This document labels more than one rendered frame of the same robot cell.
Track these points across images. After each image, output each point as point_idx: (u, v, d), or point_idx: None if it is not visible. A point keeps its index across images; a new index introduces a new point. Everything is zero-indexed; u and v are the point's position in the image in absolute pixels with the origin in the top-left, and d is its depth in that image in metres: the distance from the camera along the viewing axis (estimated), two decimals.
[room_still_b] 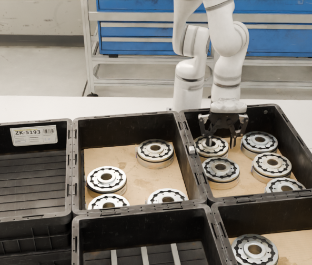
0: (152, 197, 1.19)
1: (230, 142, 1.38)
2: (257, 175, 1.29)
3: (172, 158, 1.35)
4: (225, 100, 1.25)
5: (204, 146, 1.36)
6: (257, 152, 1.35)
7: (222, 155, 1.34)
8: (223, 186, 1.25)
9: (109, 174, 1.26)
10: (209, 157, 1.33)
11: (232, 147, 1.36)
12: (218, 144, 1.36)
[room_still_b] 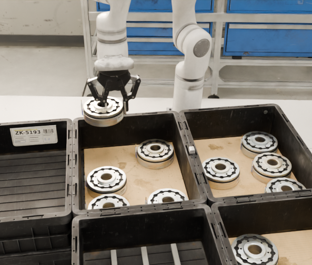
0: (152, 197, 1.19)
1: (123, 107, 1.27)
2: (257, 175, 1.29)
3: (172, 158, 1.35)
4: (110, 57, 1.14)
5: (96, 107, 1.24)
6: (257, 152, 1.35)
7: (116, 115, 1.23)
8: (223, 186, 1.25)
9: (109, 174, 1.26)
10: (101, 118, 1.22)
11: (125, 112, 1.26)
12: (111, 104, 1.25)
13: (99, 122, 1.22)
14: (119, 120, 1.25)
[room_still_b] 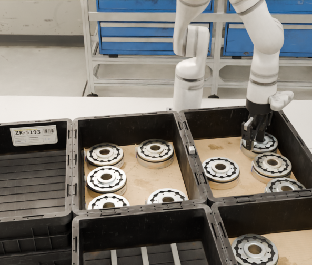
0: (152, 197, 1.19)
1: (258, 137, 1.38)
2: (257, 175, 1.29)
3: (172, 158, 1.35)
4: (274, 95, 1.24)
5: (98, 155, 1.32)
6: (257, 152, 1.35)
7: (116, 163, 1.31)
8: (223, 186, 1.25)
9: (109, 174, 1.26)
10: (102, 166, 1.30)
11: (263, 140, 1.37)
12: (112, 152, 1.33)
13: None
14: (120, 166, 1.33)
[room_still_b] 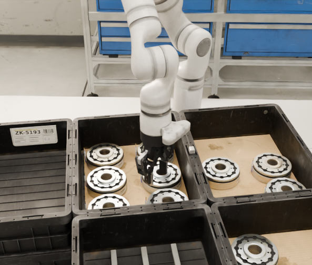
0: (152, 197, 1.19)
1: (160, 167, 1.26)
2: (257, 175, 1.29)
3: (172, 158, 1.35)
4: (168, 126, 1.12)
5: (98, 155, 1.32)
6: (156, 187, 1.23)
7: (116, 163, 1.31)
8: (223, 186, 1.25)
9: (109, 174, 1.26)
10: (102, 166, 1.30)
11: (167, 171, 1.26)
12: (112, 152, 1.33)
13: None
14: (120, 166, 1.33)
